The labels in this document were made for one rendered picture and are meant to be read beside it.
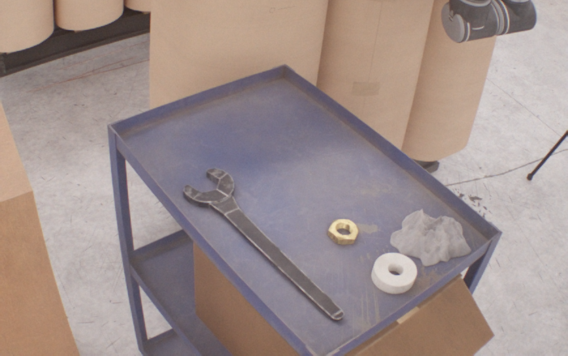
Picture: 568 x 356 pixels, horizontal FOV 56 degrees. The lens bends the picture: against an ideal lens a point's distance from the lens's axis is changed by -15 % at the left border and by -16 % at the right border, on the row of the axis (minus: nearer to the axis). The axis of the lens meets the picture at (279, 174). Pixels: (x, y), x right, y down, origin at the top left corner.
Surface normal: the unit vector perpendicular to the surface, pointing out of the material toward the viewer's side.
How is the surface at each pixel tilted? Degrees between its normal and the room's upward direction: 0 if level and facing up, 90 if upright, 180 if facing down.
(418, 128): 90
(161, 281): 0
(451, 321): 26
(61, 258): 0
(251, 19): 90
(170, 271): 0
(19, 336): 90
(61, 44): 90
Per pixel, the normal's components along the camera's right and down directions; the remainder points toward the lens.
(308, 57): 0.73, 0.49
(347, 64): -0.25, 0.61
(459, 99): 0.55, 0.58
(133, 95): 0.10, -0.76
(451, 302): 0.36, -0.44
